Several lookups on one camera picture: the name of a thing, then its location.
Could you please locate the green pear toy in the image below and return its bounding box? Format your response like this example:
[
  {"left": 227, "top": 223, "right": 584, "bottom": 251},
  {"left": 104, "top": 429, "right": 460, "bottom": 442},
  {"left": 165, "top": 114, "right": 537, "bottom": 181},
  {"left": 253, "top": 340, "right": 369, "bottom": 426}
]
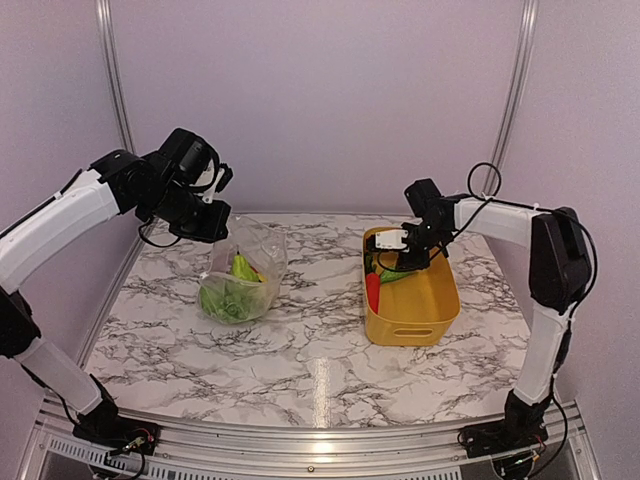
[{"left": 230, "top": 253, "right": 259, "bottom": 283}]

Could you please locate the aluminium front rail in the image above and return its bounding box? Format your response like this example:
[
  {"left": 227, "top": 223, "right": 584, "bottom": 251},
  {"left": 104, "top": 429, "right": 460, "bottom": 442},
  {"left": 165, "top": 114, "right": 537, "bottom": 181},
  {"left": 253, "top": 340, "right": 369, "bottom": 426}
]
[{"left": 29, "top": 399, "right": 601, "bottom": 480}]

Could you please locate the green bitter gourd toy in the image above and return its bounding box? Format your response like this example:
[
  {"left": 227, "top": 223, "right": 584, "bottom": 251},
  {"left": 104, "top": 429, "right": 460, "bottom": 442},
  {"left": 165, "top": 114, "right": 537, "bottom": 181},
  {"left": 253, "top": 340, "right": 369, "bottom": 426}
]
[{"left": 380, "top": 270, "right": 412, "bottom": 284}]

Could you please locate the green apple toy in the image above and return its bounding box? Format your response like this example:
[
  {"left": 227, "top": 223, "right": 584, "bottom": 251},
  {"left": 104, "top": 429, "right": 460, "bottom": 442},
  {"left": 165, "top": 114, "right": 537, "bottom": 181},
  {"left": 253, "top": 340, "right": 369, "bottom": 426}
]
[{"left": 199, "top": 286, "right": 237, "bottom": 324}]

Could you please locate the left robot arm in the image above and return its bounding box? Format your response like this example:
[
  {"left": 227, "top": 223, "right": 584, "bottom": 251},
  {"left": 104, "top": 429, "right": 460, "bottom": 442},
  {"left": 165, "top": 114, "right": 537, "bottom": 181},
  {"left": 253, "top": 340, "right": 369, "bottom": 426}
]
[{"left": 1, "top": 128, "right": 233, "bottom": 445}]

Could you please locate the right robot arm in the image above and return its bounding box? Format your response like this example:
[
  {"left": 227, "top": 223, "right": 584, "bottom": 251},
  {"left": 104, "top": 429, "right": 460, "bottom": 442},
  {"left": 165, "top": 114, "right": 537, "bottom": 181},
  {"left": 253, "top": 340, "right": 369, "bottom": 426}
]
[{"left": 401, "top": 189, "right": 596, "bottom": 448}]

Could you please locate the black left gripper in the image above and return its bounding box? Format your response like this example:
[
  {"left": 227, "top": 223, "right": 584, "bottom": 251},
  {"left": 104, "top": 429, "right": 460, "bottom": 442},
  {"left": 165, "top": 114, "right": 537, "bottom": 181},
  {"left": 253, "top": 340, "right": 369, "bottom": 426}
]
[{"left": 139, "top": 179, "right": 230, "bottom": 242}]

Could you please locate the green grapes toy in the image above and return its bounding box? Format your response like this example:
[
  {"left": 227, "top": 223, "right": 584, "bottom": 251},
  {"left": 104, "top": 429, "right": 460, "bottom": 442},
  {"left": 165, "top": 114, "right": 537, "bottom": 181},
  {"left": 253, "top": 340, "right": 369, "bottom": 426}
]
[{"left": 220, "top": 291, "right": 264, "bottom": 324}]

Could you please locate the clear zip top bag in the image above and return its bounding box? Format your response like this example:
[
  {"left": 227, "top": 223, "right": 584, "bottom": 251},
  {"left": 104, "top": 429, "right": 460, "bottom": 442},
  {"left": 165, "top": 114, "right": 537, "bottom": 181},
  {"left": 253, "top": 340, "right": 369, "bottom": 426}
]
[{"left": 198, "top": 215, "right": 288, "bottom": 325}]

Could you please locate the orange carrot toy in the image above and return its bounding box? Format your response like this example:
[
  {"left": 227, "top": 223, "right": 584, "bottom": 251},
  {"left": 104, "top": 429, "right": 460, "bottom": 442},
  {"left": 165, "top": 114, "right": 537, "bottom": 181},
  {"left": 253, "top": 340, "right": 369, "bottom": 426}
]
[{"left": 364, "top": 254, "right": 381, "bottom": 314}]

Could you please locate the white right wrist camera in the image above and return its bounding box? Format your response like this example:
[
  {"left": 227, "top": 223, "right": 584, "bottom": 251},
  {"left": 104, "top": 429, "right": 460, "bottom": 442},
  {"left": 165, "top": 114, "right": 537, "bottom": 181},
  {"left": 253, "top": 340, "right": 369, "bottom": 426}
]
[{"left": 373, "top": 229, "right": 409, "bottom": 251}]

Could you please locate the aluminium frame post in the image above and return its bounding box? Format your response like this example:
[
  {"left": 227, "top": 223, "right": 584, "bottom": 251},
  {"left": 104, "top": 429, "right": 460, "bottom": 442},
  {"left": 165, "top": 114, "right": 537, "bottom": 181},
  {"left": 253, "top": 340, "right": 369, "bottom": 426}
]
[
  {"left": 491, "top": 0, "right": 539, "bottom": 169},
  {"left": 95, "top": 0, "right": 136, "bottom": 153}
]

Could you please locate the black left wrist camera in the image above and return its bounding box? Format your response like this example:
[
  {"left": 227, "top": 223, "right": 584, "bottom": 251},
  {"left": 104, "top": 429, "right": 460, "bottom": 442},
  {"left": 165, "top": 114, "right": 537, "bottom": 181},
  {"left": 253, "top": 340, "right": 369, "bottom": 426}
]
[{"left": 158, "top": 128, "right": 233, "bottom": 204}]

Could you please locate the yellow plastic basket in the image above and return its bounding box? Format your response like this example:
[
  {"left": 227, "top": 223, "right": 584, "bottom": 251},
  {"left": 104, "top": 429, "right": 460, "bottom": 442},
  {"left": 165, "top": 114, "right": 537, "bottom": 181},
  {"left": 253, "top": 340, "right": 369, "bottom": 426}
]
[{"left": 362, "top": 227, "right": 461, "bottom": 347}]

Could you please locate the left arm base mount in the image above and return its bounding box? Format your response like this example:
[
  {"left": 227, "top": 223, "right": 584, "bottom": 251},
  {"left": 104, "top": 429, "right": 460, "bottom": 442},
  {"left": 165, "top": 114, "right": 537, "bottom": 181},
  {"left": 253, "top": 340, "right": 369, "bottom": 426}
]
[{"left": 73, "top": 417, "right": 160, "bottom": 456}]

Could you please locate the left aluminium frame post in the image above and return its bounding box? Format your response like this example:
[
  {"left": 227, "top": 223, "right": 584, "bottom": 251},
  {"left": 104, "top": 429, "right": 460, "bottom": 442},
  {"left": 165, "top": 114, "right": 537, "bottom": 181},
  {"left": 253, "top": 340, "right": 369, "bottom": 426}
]
[{"left": 95, "top": 0, "right": 136, "bottom": 153}]

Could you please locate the right aluminium frame post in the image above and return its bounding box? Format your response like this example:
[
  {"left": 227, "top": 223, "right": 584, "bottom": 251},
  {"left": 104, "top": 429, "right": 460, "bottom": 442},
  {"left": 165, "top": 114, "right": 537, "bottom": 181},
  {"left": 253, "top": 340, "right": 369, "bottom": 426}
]
[{"left": 491, "top": 0, "right": 539, "bottom": 169}]

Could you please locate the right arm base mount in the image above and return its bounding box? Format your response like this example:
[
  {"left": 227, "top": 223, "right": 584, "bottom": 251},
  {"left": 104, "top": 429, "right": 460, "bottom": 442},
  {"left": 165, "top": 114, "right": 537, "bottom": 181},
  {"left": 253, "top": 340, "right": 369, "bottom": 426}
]
[{"left": 457, "top": 420, "right": 548, "bottom": 458}]

